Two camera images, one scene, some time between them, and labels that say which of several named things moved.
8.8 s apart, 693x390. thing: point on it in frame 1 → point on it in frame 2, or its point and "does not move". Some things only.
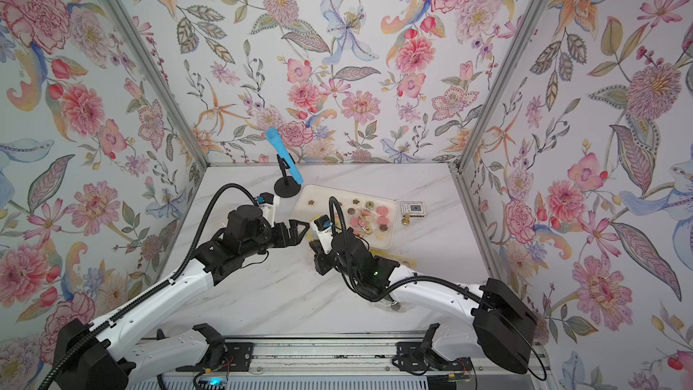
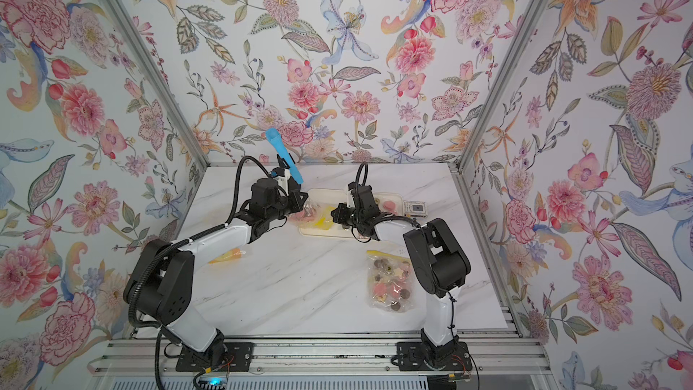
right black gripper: x=324 y=259 → x=341 y=218
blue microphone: x=274 y=136 does not move
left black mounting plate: x=236 y=357 does not move
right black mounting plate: x=413 y=356 does not move
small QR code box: x=413 y=208 does not move
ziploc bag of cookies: x=403 y=261 → x=314 y=215
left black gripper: x=291 y=231 → x=292 y=195
